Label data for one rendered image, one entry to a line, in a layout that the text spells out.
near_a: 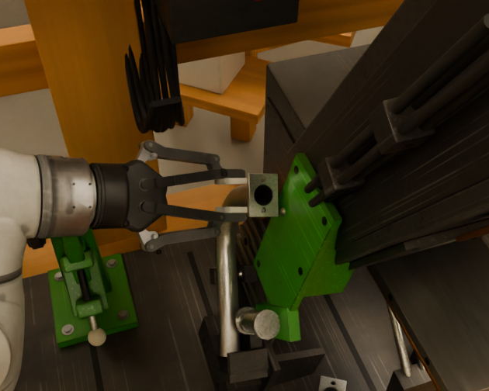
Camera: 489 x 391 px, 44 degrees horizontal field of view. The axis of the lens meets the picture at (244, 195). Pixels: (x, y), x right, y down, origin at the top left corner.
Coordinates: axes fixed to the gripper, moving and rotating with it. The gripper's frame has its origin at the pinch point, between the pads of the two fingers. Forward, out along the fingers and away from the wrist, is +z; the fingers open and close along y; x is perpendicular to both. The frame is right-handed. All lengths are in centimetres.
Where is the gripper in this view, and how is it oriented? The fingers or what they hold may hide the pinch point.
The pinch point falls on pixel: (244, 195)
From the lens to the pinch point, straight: 78.3
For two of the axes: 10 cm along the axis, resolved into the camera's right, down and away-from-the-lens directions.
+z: 8.7, 0.0, 4.9
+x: -4.9, 0.2, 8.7
